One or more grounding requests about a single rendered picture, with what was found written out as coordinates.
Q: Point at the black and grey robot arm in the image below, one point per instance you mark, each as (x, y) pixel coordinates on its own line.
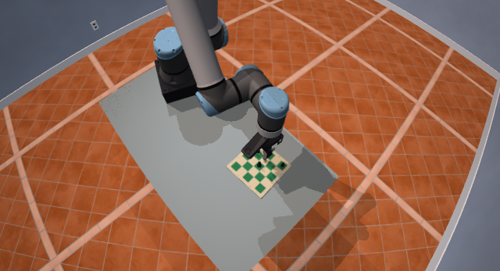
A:
(197, 46)

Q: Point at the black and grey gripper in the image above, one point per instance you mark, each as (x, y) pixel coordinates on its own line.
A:
(267, 148)

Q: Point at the green and cream chessboard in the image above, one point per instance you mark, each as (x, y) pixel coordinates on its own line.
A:
(259, 179)

